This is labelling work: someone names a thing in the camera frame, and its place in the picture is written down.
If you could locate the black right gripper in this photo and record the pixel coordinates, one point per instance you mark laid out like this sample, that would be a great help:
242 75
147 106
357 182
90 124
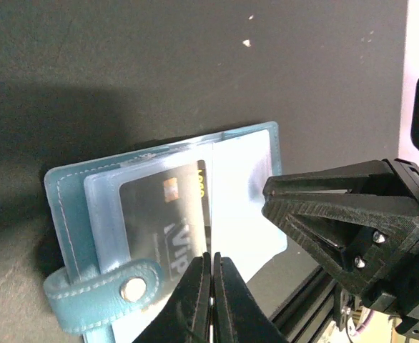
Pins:
360 223

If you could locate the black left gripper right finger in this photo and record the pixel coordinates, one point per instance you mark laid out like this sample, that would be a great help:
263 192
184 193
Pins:
236 315

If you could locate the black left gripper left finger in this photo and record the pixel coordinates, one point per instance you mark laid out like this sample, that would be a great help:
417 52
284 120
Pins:
186 315

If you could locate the blue card holder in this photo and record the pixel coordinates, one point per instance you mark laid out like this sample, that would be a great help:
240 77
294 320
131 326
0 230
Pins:
102 294

